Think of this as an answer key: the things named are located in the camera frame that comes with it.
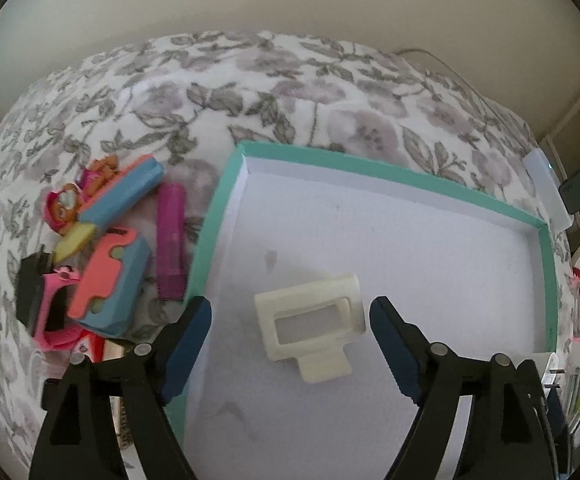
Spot pink orange puppy figure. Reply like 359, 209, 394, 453
75, 155, 121, 196

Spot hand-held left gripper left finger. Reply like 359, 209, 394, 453
29, 296, 212, 480

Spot floral blanket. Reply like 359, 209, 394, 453
0, 30, 575, 480

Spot red white card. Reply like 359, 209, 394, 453
74, 332, 136, 367

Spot white plastic frame piece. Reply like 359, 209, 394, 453
254, 272, 367, 385

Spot black toy car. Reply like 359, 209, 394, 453
15, 245, 73, 336

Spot toy knife with yellow blade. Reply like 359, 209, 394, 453
52, 222, 151, 339

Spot purple toy knife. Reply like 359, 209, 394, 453
156, 183, 189, 302

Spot red hat puppy figure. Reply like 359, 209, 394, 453
45, 185, 88, 233

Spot white plug adapter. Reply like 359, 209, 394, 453
534, 352, 569, 433

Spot translucent white bar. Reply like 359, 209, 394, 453
522, 149, 573, 233

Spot black square device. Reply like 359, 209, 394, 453
558, 166, 580, 215

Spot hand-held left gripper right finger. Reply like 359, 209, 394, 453
369, 296, 559, 480

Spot thin white cable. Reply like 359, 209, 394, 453
395, 47, 475, 86

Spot pink toy car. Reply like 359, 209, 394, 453
35, 266, 85, 352

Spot blue orange toy knife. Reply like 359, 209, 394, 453
77, 155, 165, 227

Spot teal-rimmed white tray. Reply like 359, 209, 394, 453
162, 141, 558, 480

